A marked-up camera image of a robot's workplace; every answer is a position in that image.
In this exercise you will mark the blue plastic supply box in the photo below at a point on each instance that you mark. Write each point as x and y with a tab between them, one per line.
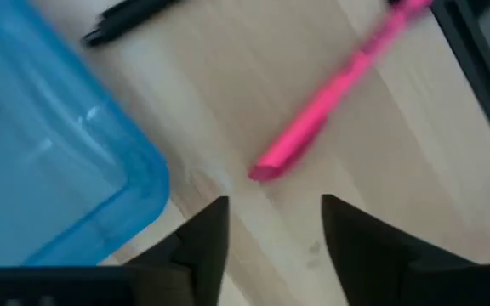
36	149

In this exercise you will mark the pink highlighter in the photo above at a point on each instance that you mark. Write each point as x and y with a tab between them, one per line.
313	115

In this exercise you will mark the black marker pen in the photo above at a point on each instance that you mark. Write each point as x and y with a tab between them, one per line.
117	21

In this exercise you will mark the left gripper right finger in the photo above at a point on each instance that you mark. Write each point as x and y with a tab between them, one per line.
377	268

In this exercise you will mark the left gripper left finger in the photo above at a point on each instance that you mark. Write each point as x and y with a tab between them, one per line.
198	259

